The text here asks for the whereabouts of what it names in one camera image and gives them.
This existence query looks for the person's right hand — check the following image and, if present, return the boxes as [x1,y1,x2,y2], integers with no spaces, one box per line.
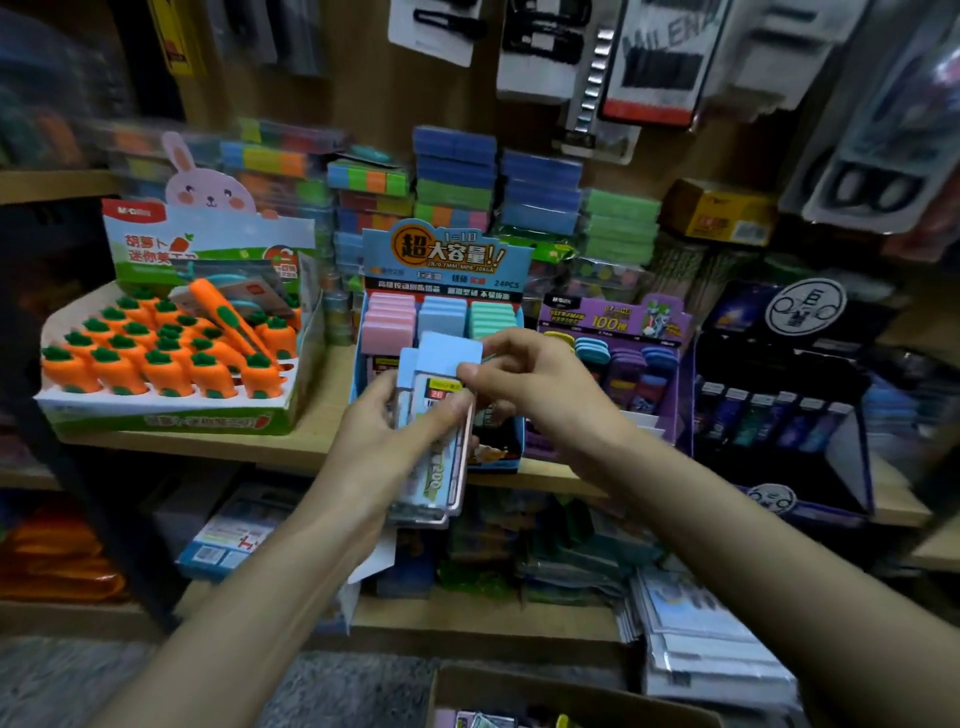
[457,327,624,467]

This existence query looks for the person's left hand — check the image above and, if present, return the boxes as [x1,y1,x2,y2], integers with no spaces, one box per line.
[322,375,474,527]

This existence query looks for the wooden shelf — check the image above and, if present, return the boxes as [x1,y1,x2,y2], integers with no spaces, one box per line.
[0,0,960,662]

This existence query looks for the purple display box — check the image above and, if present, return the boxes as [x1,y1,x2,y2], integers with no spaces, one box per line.
[525,292,695,467]

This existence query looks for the blue display box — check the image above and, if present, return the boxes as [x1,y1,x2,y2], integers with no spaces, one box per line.
[348,217,534,474]

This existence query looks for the black and white display box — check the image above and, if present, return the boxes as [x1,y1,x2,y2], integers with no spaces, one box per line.
[690,277,887,527]

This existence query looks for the brown cardboard box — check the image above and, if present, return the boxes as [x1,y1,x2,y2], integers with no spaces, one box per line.
[424,664,722,728]

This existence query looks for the person's right forearm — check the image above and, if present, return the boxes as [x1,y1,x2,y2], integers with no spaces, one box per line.
[577,405,960,728]

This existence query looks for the person's left forearm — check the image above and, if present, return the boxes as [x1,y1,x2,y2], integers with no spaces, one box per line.
[97,487,392,728]

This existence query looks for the orange carrot pen display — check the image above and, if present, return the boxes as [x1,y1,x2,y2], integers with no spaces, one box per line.
[33,132,324,440]

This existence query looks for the heap of green teal packs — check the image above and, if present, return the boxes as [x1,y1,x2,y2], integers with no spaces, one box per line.
[450,495,632,602]

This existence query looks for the stack of green packets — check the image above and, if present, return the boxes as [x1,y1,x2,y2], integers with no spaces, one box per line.
[582,187,662,269]

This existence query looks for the stack of blue packets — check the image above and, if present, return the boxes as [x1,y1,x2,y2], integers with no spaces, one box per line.
[412,124,587,239]

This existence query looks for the yellow carton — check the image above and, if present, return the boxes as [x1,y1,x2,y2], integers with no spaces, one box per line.
[663,177,779,246]

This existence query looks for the stack of white packets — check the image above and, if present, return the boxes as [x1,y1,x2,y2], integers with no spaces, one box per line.
[630,567,804,710]

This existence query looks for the stack of multicoloured packets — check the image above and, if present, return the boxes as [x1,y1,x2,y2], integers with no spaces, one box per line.
[105,120,414,227]

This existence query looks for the orange folders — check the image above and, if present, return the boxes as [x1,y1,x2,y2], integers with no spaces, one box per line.
[0,502,129,605]

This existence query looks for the white card of black clips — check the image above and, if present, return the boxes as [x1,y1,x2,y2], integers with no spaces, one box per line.
[498,0,594,104]
[387,0,485,69]

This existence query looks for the black red hanging package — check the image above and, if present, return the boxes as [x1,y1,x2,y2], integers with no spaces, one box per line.
[603,0,737,129]

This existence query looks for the hanging white blister package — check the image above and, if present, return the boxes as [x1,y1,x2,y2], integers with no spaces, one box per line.
[802,0,960,234]

